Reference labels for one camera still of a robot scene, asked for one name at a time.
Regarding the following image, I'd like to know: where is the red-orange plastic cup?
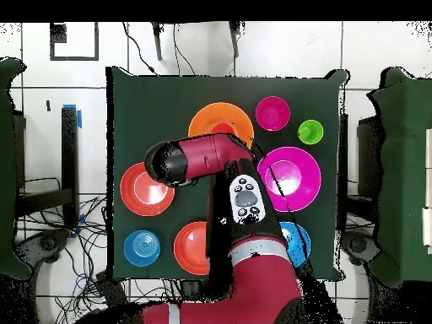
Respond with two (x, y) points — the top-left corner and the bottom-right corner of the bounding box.
(211, 122), (236, 136)

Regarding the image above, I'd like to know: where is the black square frame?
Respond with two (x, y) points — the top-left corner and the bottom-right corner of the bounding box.
(49, 22), (100, 62)

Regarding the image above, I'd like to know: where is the tangle of cables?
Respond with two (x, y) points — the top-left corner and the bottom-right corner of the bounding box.
(16, 195), (129, 324)

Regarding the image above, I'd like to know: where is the red-orange plastic bowl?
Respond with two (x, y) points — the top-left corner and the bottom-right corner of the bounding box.
(173, 221), (211, 276)
(119, 161), (176, 218)

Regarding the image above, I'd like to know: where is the large pink bowl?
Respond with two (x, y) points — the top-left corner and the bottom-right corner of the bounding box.
(256, 146), (322, 213)

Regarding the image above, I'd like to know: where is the green cloth side table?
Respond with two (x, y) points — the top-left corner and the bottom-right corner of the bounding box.
(367, 67), (432, 288)
(0, 57), (31, 280)

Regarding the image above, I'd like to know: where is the black stand with blue tape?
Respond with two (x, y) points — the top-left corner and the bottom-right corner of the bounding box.
(14, 104), (83, 230)

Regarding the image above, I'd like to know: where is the small translucent blue bowl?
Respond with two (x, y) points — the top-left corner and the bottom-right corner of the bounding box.
(123, 229), (162, 267)

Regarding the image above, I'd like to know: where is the large blue bowl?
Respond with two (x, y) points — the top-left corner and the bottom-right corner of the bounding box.
(278, 221), (312, 267)

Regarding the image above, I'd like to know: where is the dark green tablecloth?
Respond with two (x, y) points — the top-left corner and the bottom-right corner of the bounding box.
(105, 66), (350, 282)

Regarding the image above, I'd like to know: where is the small crimson bowl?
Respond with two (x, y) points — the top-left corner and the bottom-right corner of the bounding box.
(255, 95), (291, 132)

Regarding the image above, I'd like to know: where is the large orange bowl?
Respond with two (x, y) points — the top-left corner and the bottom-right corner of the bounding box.
(187, 101), (255, 149)

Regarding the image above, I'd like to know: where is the green plastic cup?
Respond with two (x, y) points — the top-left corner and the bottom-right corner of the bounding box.
(296, 119), (325, 146)

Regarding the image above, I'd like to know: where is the black tripod leg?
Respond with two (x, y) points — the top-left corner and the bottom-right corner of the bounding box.
(150, 22), (164, 62)
(229, 22), (241, 58)

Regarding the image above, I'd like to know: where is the thin black cable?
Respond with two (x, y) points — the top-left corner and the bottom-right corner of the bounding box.
(121, 22), (158, 76)
(172, 23), (197, 76)

